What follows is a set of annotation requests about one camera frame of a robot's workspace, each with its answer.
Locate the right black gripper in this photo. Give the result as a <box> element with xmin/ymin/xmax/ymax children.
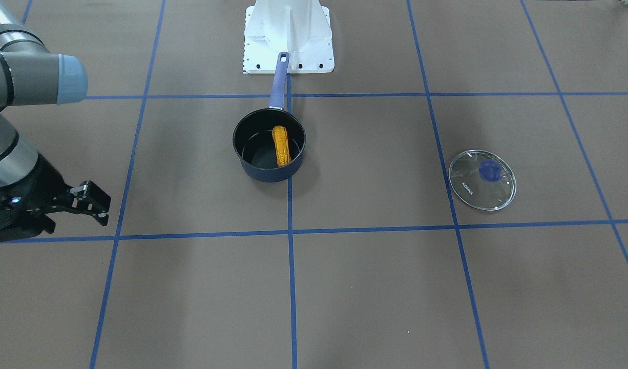
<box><xmin>0</xmin><ymin>155</ymin><xmax>111</xmax><ymax>241</ymax></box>

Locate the glass lid with blue knob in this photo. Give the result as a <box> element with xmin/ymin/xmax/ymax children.
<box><xmin>448</xmin><ymin>149</ymin><xmax>517</xmax><ymax>212</ymax></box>

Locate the yellow corn cob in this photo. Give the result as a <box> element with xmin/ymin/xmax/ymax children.
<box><xmin>271</xmin><ymin>126</ymin><xmax>291</xmax><ymax>168</ymax></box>

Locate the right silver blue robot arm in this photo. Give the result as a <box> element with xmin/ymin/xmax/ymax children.
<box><xmin>0</xmin><ymin>1</ymin><xmax>111</xmax><ymax>242</ymax></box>

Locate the dark blue saucepan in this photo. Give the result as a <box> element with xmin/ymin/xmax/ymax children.
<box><xmin>233</xmin><ymin>51</ymin><xmax>307</xmax><ymax>183</ymax></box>

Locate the brown paper table mat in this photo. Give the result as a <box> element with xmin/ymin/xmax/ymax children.
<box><xmin>0</xmin><ymin>1</ymin><xmax>628</xmax><ymax>368</ymax></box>

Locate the white pedestal base plate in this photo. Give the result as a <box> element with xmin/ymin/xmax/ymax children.
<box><xmin>242</xmin><ymin>9</ymin><xmax>335</xmax><ymax>74</ymax></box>

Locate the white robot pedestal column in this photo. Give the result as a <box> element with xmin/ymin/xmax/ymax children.
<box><xmin>244</xmin><ymin>1</ymin><xmax>332</xmax><ymax>53</ymax></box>

